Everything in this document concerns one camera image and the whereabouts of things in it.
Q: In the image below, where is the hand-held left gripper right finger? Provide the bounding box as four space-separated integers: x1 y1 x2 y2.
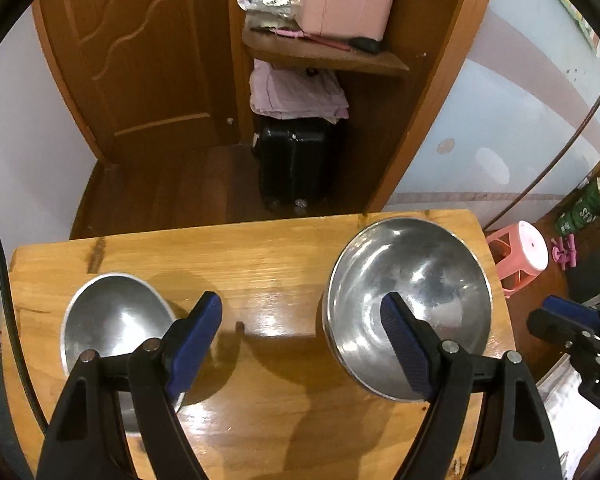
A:
380 292 566 480

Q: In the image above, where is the large steel bowl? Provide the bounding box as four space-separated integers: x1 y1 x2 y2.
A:
322 217 493 403

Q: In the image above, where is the black cable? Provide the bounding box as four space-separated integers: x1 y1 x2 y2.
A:
0 205 49 436

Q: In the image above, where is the pink plastic toy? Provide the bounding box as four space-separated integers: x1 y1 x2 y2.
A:
551 234 579 269

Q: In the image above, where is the brown wooden door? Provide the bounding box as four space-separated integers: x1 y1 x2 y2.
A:
32 0 241 166

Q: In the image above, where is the pink plastic stool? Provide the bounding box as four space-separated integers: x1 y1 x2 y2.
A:
486 220 550 299

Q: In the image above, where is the folded pink cloth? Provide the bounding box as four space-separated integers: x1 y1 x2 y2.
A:
250 58 351 124

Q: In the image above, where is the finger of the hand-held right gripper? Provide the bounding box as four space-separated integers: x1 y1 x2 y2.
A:
542 296 600 329
526 308 598 348

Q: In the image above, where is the wooden shelf cabinet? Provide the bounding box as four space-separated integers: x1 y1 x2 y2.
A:
227 0 501 221

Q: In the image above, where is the small steel bowl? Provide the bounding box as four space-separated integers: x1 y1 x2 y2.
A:
60 273 188 436

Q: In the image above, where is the pink box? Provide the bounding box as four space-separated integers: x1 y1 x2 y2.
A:
294 0 397 41

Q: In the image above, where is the green packet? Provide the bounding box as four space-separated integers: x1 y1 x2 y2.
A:
555 180 600 236

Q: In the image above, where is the black suitcase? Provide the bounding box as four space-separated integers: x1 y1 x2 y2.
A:
252 115 346 211

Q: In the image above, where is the white striped bedsheet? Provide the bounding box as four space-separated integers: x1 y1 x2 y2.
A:
536 354 600 480

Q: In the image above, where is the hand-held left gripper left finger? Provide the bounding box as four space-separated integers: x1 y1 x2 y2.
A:
35 291 224 480

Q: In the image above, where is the colourful wall poster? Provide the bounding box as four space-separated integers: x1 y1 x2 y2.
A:
542 0 600 57

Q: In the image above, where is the black handled tool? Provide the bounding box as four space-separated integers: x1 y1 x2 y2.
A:
347 36 384 55

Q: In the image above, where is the dark wooden cabinet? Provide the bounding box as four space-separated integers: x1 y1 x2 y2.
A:
530 150 600 311

